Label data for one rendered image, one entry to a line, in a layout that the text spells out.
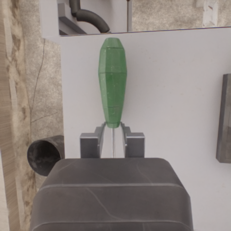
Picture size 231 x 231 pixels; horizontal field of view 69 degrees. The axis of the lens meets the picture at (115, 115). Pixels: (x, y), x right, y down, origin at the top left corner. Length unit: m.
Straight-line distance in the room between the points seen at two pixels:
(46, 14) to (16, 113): 1.56
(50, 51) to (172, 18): 1.06
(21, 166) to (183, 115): 1.77
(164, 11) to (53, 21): 1.35
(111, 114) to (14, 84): 1.59
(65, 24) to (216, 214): 0.28
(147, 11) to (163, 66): 1.37
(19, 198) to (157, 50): 1.93
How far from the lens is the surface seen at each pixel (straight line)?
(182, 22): 1.50
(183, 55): 0.17
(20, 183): 1.93
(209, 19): 1.28
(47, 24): 0.21
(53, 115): 1.72
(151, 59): 0.17
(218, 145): 0.18
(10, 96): 1.73
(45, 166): 1.71
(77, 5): 0.25
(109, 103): 0.15
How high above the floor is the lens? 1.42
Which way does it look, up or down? 74 degrees down
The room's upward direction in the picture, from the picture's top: 128 degrees counter-clockwise
